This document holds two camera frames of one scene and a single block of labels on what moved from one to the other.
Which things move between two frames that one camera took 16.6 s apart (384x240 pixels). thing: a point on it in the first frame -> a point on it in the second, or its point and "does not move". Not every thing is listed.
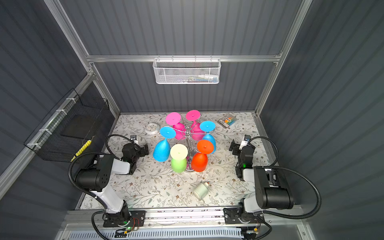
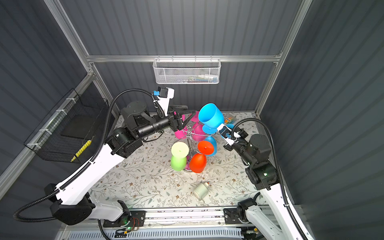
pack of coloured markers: x=227 y=122 does not move
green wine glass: x=178 y=153 does not move
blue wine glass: x=162 y=148 -> x=211 y=116
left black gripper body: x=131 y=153 -> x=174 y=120
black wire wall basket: x=69 y=128 does not move
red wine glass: x=199 y=161 does not move
